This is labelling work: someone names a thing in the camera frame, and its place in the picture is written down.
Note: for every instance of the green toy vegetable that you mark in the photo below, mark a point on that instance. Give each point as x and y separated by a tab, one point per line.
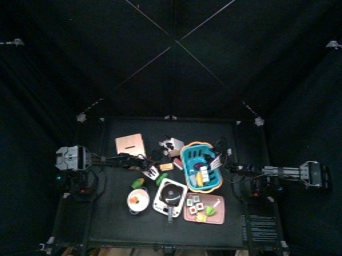
162	178

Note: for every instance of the yellow toy banana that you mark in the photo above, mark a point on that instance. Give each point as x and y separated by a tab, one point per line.
199	180

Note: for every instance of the white text label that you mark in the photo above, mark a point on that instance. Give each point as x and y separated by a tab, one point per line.
262	228

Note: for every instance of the white grey toy stove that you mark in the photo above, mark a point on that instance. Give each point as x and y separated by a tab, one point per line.
175	208

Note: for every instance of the pink tray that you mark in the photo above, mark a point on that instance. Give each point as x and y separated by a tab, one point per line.
215	218

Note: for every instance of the red toy slice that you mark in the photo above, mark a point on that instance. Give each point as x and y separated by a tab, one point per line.
178	163

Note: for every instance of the white black toy figure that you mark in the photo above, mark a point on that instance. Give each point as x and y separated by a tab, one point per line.
171	144

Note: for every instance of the yellow green toy corn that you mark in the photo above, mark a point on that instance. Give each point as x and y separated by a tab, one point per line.
138	182

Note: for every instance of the yellow toy cheese block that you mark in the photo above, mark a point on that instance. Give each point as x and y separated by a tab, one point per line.
166	167

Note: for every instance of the teal basket orange rim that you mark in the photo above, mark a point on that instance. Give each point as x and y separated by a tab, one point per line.
213	181

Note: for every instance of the white toy bottle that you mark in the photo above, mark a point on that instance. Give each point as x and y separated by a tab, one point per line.
205	173

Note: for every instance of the metal frame bracket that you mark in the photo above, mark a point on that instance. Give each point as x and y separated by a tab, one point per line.
259	121
80	117
16	42
333	44

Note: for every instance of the white toy spoon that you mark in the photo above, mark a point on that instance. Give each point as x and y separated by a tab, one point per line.
217	203

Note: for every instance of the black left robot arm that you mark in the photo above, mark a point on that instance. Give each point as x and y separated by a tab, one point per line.
107	161

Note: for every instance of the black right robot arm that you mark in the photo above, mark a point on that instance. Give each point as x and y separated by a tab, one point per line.
285	172

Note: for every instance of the white toy pot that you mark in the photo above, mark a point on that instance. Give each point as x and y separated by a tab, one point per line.
138	208

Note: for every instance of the black round toy pot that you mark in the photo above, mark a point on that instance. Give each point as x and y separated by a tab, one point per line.
158	155

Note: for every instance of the yellow toy food piece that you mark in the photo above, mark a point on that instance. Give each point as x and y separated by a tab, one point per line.
201	217

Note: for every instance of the light green toy leaf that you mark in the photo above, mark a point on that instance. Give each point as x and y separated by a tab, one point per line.
210	210

